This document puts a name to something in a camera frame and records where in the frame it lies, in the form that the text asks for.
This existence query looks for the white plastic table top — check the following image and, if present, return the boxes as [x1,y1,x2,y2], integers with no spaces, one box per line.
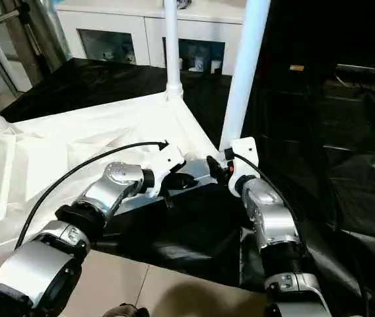
[0,90,221,273]

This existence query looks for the black work mat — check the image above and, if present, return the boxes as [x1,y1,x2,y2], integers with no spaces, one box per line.
[0,56,375,317]

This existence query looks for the white glass-door cabinet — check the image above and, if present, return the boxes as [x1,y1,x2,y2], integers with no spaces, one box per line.
[54,0,248,76]

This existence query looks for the black flat device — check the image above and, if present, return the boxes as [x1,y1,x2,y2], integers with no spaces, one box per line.
[336,63,375,83]

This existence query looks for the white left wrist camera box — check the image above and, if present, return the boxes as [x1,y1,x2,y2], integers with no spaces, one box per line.
[144,144,187,199]

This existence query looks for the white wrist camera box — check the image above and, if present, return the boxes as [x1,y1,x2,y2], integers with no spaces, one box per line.
[226,137,261,197]
[144,144,187,199]

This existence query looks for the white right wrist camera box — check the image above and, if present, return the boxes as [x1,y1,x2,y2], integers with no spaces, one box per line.
[226,137,261,197]

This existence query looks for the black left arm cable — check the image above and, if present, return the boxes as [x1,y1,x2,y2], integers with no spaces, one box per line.
[15,140,170,250]

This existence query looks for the grey metal rack frame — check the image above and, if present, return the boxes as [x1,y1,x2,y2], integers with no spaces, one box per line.
[0,0,66,93]

